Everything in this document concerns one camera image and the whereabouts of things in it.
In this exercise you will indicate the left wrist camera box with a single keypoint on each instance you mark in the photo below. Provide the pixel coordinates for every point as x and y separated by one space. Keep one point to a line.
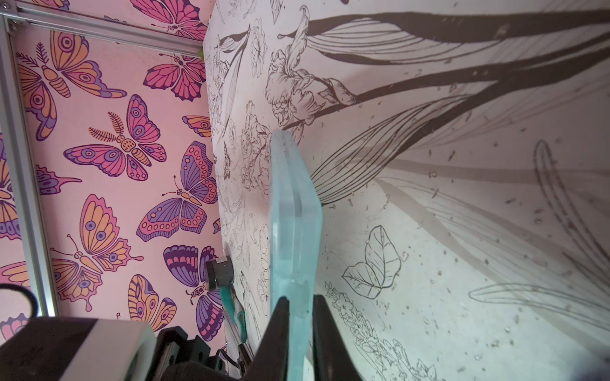
69 348

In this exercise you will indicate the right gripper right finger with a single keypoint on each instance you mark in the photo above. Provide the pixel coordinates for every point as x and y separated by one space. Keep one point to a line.
331 357

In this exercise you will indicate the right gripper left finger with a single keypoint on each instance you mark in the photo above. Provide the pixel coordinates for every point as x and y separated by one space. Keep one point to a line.
271 359

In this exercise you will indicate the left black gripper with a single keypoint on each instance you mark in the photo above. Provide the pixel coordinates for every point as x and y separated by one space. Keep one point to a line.
177 358

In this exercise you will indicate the aluminium frame struts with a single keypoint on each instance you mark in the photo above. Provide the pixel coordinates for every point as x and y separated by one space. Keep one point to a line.
19 153

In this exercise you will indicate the green transparent ruler set pouch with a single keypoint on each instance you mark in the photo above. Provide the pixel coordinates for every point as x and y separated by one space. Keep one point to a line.
295 233

